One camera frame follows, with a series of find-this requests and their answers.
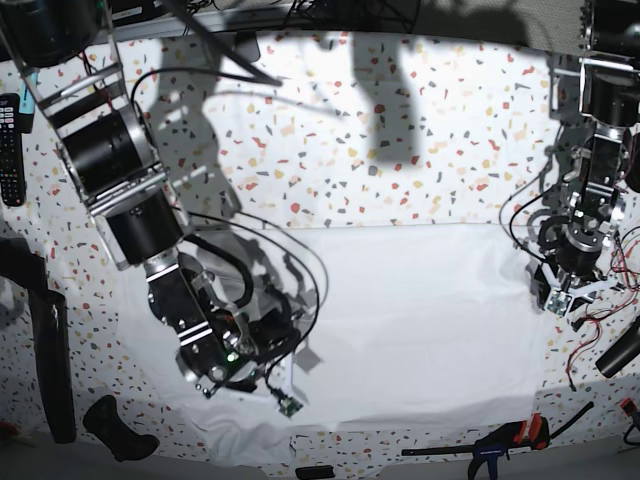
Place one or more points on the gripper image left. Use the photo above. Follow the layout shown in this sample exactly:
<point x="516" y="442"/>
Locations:
<point x="237" y="353"/>

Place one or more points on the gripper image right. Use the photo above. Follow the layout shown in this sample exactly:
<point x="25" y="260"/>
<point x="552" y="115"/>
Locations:
<point x="570" y="254"/>

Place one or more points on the white T-shirt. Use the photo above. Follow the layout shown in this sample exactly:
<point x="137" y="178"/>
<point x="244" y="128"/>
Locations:
<point x="409" y="327"/>

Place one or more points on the robot arm image left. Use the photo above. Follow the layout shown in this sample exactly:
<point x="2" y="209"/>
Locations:
<point x="198" y="289"/>

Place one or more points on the black cylinder flashlight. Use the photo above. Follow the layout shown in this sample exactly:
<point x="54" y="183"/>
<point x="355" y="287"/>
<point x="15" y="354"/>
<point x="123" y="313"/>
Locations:
<point x="621" y="353"/>

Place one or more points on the small orange clip right edge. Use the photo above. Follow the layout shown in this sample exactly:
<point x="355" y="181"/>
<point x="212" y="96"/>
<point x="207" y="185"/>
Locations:
<point x="628" y="406"/>

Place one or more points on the small black rectangular device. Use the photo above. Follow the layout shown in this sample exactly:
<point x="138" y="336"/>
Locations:
<point x="318" y="472"/>

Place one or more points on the black orange bar clamp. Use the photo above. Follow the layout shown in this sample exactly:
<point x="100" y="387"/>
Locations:
<point x="535" y="435"/>

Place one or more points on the black game controller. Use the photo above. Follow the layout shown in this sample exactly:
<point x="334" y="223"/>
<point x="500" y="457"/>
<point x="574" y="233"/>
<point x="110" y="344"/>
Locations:
<point x="103" y="421"/>

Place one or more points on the terrazzo pattern table cloth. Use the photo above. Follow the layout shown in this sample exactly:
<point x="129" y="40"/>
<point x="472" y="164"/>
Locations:
<point x="367" y="130"/>

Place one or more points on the black chair armrest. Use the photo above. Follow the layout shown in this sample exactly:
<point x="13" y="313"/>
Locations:
<point x="49" y="324"/>

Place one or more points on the black TV remote control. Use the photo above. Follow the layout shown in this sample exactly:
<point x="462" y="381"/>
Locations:
<point x="13" y="186"/>

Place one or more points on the black phone stand top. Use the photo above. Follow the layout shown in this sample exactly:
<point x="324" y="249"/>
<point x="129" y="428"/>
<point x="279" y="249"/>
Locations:
<point x="246" y="45"/>

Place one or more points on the teal marker pen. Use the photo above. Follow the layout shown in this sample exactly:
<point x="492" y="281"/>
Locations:
<point x="26" y="110"/>

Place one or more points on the wrist camera board image right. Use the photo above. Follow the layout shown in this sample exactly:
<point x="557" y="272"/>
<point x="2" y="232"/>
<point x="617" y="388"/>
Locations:
<point x="559" y="302"/>

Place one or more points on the wrist camera board image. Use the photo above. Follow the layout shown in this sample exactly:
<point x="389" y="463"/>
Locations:
<point x="288" y="405"/>
<point x="559" y="302"/>

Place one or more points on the wrist camera board image left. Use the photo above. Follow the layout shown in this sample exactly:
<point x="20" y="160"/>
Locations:
<point x="288" y="405"/>

